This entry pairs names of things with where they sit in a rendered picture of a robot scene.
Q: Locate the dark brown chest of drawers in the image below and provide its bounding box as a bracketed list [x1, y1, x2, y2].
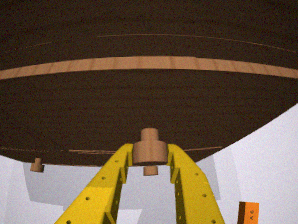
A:
[0, 35, 298, 167]

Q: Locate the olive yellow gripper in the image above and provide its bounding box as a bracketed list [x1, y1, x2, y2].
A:
[54, 143, 225, 224]

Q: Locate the orange 9v battery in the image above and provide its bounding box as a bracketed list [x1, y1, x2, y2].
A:
[237, 201, 259, 224]

